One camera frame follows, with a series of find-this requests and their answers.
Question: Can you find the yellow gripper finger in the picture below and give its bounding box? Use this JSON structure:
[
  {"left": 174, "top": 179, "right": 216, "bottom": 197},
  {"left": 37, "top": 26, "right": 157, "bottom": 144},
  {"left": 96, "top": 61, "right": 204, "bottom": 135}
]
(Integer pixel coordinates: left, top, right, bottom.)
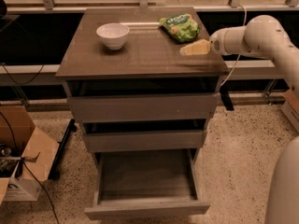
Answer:
[{"left": 179, "top": 39, "right": 210, "bottom": 56}]

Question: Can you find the green rice chip bag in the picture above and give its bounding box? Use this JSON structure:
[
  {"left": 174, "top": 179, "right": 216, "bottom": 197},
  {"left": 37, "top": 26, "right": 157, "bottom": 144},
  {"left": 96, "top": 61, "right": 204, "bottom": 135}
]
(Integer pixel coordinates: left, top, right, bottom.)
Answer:
[{"left": 158, "top": 13, "right": 201, "bottom": 43}]

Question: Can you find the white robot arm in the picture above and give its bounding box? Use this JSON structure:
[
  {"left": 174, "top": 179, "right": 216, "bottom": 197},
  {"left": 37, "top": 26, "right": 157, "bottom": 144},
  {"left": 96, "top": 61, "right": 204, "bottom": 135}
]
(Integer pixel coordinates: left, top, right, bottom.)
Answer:
[{"left": 180, "top": 15, "right": 299, "bottom": 224}]

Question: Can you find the grey top drawer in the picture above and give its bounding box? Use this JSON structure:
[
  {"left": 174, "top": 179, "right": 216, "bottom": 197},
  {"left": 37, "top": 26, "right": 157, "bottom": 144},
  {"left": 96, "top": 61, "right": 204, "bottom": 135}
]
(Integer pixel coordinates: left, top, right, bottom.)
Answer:
[{"left": 67, "top": 93, "right": 218, "bottom": 122}]

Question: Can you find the grey middle drawer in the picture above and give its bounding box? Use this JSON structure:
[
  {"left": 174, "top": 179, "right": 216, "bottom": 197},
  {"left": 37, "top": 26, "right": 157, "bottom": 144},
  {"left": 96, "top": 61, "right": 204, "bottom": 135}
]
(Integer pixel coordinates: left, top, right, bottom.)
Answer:
[{"left": 83, "top": 130, "right": 206, "bottom": 152}]

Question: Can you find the grey open bottom drawer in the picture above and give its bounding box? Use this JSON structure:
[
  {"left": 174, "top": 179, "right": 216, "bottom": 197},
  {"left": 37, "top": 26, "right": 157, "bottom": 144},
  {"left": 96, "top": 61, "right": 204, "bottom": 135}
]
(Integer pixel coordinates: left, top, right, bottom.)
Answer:
[{"left": 85, "top": 149, "right": 209, "bottom": 220}]

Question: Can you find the white ceramic bowl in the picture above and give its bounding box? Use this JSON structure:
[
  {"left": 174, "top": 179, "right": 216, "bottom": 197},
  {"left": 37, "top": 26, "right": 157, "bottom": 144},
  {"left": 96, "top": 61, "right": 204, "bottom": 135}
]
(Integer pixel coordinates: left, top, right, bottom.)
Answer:
[{"left": 96, "top": 23, "right": 130, "bottom": 50}]

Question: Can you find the cardboard box at right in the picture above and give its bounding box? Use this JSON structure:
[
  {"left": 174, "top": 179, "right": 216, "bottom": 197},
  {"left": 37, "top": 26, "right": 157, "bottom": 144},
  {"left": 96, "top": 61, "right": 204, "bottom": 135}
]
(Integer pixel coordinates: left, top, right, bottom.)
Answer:
[{"left": 281, "top": 90, "right": 299, "bottom": 132}]

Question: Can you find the black stand leg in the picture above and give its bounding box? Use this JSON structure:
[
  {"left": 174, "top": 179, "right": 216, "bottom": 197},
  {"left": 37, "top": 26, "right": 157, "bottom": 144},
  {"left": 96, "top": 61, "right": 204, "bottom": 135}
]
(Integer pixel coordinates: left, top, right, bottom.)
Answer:
[{"left": 49, "top": 119, "right": 77, "bottom": 180}]

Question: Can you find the open cardboard box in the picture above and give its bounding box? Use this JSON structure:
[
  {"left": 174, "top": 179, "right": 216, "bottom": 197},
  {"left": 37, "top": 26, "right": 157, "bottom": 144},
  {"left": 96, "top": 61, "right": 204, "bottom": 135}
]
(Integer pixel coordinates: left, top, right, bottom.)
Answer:
[{"left": 0, "top": 106, "right": 59, "bottom": 203}]

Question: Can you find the white power cable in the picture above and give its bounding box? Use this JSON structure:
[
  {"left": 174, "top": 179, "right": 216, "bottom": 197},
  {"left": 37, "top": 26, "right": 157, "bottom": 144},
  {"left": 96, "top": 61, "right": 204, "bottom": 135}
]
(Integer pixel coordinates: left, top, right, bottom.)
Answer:
[{"left": 220, "top": 4, "right": 248, "bottom": 88}]

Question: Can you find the black cable at left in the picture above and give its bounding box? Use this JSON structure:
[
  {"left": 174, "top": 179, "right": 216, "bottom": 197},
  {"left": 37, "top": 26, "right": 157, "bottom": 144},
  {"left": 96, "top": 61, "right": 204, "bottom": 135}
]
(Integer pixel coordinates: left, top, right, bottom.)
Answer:
[{"left": 0, "top": 62, "right": 45, "bottom": 87}]

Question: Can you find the black floor cable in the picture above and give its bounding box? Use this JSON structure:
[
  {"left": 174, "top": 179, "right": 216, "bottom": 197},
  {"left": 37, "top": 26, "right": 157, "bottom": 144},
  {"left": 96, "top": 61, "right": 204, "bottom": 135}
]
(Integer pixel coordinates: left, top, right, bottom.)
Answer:
[{"left": 0, "top": 110, "right": 61, "bottom": 224}]

